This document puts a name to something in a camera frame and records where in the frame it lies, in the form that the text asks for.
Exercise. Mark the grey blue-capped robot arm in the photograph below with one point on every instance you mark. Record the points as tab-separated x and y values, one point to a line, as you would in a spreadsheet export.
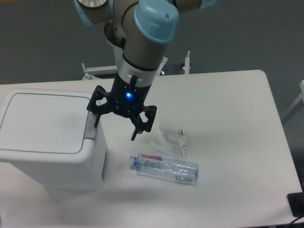
145	28

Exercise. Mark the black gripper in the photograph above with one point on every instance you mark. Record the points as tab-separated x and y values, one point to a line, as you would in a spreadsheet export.
128	99

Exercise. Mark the black device at table edge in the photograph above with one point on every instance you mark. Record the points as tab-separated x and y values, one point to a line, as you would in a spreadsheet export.
296	203

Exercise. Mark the crumpled white plastic wrapper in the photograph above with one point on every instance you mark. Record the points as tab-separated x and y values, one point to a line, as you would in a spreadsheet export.
171	141

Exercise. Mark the white frame at right edge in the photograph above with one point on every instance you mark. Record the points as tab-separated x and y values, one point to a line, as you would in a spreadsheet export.
294	107

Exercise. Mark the white plastic trash can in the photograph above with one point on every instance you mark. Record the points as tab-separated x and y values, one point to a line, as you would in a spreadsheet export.
51	136

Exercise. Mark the clear crushed plastic bottle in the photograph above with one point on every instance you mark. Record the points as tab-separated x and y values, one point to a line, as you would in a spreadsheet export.
157	166

